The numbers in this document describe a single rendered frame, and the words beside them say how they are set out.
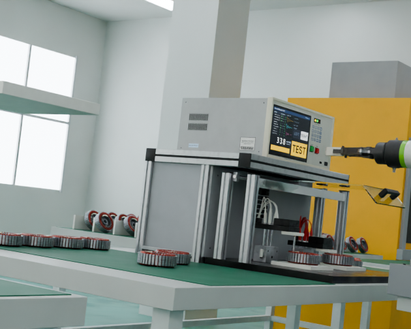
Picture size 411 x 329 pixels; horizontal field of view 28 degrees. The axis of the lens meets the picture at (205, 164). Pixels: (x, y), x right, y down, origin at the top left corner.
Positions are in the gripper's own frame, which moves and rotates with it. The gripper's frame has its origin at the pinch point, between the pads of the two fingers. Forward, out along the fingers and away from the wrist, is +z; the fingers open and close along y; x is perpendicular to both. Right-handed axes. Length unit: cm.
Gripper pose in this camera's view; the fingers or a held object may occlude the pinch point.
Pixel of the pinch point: (334, 151)
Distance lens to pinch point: 292.1
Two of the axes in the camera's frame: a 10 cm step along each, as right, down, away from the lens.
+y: 6.0, 1.1, 8.0
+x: 1.0, -9.9, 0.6
